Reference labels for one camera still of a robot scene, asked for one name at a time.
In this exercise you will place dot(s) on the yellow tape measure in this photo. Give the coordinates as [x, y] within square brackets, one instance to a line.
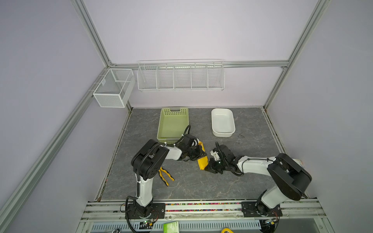
[226, 230]

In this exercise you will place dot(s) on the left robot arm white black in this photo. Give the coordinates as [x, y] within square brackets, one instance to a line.
[148, 162]

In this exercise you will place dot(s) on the green white small box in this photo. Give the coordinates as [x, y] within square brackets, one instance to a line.
[171, 227]

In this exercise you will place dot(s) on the long white wire shelf basket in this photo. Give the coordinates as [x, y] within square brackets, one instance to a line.
[181, 75]

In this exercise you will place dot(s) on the white oval plastic tub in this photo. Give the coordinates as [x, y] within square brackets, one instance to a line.
[223, 124]

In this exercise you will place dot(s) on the green perforated plastic basket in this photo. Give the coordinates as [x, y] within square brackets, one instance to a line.
[172, 124]

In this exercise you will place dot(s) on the yellow black pliers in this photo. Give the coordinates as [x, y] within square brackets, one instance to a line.
[164, 175]

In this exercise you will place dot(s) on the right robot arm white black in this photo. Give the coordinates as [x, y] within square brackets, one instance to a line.
[290, 178]

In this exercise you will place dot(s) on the aluminium frame rail base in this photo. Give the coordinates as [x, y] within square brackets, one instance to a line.
[305, 216]

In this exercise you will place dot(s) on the small white mesh basket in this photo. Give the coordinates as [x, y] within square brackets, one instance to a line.
[115, 88]

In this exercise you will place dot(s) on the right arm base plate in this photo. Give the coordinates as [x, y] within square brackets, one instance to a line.
[249, 209]

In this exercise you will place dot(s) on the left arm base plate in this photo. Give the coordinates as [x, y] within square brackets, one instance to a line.
[157, 210]

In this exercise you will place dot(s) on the yellow paper napkin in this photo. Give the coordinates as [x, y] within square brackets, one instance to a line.
[203, 161]

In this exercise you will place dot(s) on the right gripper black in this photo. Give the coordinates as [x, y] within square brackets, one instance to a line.
[211, 166]

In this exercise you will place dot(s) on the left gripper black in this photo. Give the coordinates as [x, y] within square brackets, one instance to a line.
[199, 152]

